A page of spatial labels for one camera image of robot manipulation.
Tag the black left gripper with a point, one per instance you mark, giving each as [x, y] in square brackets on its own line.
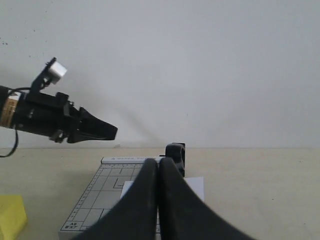
[55, 117]

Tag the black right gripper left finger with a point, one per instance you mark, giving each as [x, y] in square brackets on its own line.
[134, 217]

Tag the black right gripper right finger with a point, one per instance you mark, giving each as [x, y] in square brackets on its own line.
[183, 215]

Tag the white paper sheet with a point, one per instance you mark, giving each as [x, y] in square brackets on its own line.
[195, 183]

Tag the black cutter blade arm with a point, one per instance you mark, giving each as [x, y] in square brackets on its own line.
[177, 152]

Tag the yellow cube block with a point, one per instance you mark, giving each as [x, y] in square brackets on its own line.
[13, 217]

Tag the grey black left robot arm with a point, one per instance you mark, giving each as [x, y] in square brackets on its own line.
[8, 103]

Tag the grey paper cutter base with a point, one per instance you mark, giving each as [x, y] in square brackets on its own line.
[103, 193]

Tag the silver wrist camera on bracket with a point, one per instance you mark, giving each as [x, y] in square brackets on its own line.
[51, 74]

